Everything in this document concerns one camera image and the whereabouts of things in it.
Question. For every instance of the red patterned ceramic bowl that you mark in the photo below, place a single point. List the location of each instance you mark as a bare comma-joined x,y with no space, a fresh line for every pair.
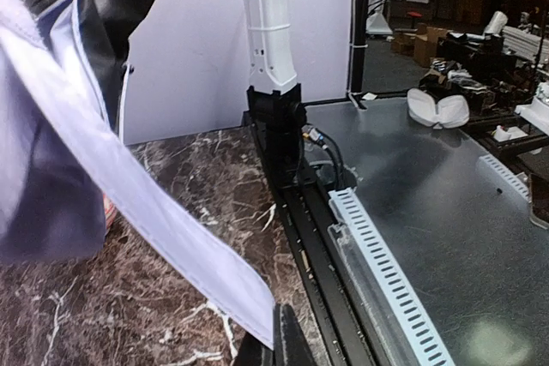
110,212

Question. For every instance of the lavender folding umbrella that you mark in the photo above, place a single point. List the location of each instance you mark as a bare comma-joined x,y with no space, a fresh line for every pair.
60,158

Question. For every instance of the black right corner post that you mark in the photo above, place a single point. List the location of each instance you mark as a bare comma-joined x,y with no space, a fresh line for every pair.
356,63

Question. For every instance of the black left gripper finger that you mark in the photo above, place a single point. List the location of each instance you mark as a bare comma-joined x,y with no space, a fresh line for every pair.
290,345

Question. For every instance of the white folded cloth item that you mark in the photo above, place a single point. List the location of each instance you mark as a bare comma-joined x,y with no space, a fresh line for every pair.
448,113

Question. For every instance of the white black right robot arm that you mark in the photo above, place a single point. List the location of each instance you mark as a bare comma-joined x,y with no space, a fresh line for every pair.
274,94

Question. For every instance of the grey slotted cable duct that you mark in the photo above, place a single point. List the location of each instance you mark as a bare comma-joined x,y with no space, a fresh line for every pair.
437,249

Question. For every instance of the black front table rail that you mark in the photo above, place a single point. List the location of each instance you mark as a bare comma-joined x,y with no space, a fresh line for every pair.
348,335

